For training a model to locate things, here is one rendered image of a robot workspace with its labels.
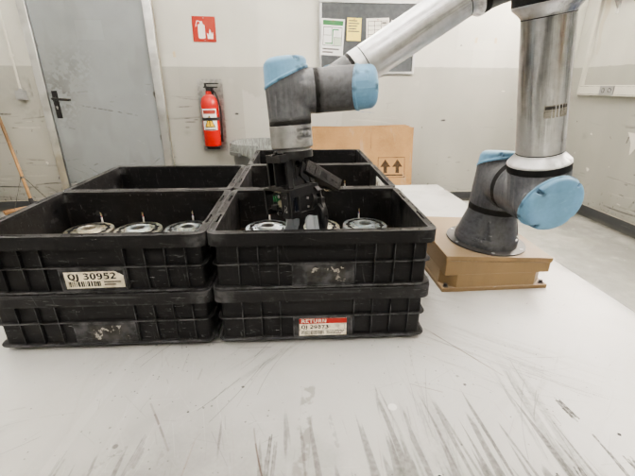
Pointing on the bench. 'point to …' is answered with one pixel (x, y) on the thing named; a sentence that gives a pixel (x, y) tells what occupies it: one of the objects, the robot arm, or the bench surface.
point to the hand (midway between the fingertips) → (310, 249)
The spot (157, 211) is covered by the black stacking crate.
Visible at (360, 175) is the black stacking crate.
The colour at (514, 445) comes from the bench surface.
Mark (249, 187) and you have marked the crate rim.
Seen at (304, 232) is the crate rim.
